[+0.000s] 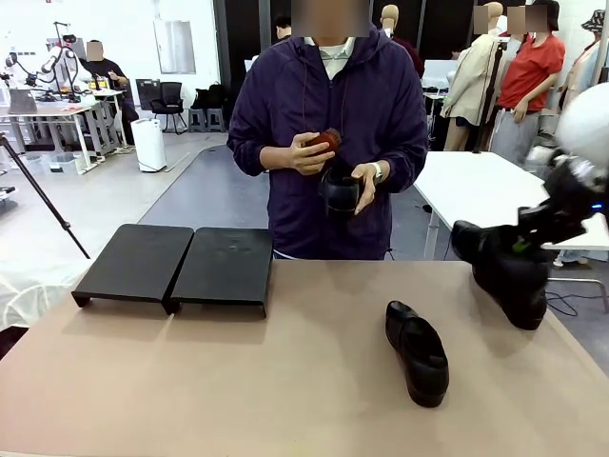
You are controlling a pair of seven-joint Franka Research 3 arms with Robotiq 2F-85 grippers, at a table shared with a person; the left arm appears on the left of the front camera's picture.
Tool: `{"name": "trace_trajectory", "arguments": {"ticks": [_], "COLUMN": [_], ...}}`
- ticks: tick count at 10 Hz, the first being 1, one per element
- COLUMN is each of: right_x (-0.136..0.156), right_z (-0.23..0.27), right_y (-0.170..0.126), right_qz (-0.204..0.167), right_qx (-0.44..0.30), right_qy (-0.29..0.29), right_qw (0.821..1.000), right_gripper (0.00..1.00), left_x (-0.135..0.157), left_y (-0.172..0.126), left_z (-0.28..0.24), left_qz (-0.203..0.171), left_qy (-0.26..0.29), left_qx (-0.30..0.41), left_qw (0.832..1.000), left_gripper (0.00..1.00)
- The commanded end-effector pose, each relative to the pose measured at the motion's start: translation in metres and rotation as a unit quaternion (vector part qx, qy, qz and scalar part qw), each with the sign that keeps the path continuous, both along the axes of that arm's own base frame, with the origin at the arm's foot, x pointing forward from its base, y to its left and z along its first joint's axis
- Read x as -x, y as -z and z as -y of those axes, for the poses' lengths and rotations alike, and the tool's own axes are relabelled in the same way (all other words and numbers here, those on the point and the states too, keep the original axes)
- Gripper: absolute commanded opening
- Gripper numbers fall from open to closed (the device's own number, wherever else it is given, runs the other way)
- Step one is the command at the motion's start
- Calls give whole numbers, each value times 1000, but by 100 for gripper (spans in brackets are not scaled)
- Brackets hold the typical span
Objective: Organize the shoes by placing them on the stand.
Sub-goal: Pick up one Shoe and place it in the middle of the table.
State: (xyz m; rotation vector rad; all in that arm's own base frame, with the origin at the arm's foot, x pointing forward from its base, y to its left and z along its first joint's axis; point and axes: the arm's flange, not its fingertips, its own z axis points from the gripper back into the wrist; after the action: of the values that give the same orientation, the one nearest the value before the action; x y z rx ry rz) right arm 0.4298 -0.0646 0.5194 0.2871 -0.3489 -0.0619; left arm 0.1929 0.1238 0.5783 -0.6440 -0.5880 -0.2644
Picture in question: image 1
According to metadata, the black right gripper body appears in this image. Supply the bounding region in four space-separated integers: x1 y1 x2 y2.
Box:
518 178 608 249

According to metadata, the black leather shoe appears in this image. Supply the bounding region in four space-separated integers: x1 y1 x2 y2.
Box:
384 300 450 408
317 165 362 221
450 219 549 331

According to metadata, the purple-sleeved right forearm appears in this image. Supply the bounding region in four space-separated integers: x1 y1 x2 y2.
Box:
226 128 292 177

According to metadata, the purple-sleeved left forearm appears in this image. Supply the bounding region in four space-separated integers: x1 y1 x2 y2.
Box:
379 142 429 195

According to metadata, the black metal shoe stand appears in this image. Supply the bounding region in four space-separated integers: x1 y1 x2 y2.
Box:
70 223 195 309
161 227 275 319

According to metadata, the person's left hand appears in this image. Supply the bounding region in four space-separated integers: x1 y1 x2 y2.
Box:
352 162 384 215

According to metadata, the person's right hand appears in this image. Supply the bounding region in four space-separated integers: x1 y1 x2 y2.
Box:
284 131 337 176

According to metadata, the white work table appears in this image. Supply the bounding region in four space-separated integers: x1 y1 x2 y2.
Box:
412 150 609 287

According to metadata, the mannequin in red shirt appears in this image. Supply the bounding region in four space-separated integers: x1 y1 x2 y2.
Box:
492 0 567 169

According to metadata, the mannequin with bucket hat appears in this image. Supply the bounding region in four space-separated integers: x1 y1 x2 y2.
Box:
557 9 609 115

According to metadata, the mannequin in beige coat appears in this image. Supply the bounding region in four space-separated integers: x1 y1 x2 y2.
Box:
440 2 506 153

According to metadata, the bare beige mannequin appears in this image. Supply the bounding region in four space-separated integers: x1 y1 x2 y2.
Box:
380 4 425 82

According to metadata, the person in purple jacket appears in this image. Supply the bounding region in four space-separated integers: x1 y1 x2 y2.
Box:
226 21 429 261

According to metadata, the person in black T-shirt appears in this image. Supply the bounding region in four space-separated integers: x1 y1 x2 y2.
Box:
274 13 294 42

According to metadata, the black backpack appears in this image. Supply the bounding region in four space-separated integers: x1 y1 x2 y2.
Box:
190 82 230 111

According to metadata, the black office chair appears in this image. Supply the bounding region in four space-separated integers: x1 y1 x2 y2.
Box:
149 81 188 136

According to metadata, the white air purifier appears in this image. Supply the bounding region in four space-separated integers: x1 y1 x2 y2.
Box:
129 118 168 173

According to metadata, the seated person in black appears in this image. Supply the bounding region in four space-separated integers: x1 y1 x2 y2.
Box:
78 40 140 144

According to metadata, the clear plastic bin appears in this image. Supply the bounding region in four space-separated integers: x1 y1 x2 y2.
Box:
40 151 78 176

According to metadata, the black tripod leg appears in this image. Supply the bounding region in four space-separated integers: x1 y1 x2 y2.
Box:
0 132 91 261

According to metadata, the grey lab desk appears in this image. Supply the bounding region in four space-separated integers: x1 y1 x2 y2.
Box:
0 89 128 170

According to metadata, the white plastic sheet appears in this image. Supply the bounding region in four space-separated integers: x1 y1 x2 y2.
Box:
0 259 91 329

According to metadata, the white lab robot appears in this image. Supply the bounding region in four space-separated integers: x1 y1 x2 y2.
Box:
3 21 85 104

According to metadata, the black floor cable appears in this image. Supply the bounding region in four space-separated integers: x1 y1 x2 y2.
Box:
545 289 580 318

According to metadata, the grey wall panel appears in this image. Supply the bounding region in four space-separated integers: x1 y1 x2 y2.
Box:
152 19 197 75

